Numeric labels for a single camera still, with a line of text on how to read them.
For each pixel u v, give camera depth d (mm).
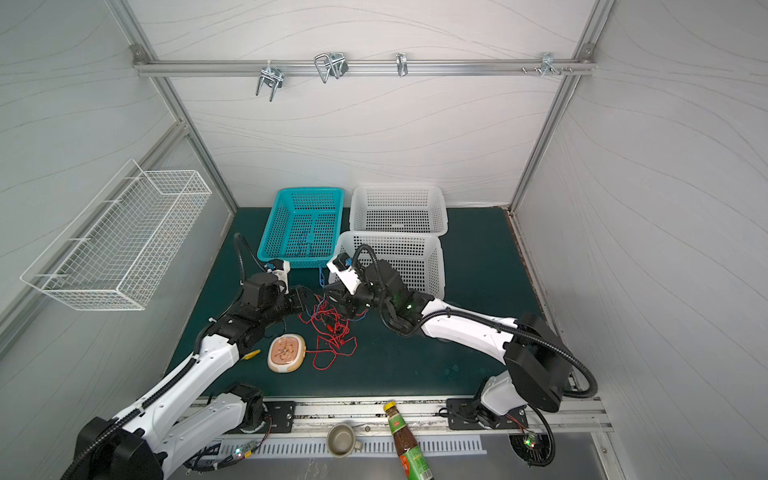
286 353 816
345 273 627
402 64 780
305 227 1149
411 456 649
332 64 758
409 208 1112
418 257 1040
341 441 701
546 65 771
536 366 425
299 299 718
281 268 745
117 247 684
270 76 779
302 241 1105
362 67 766
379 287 557
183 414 467
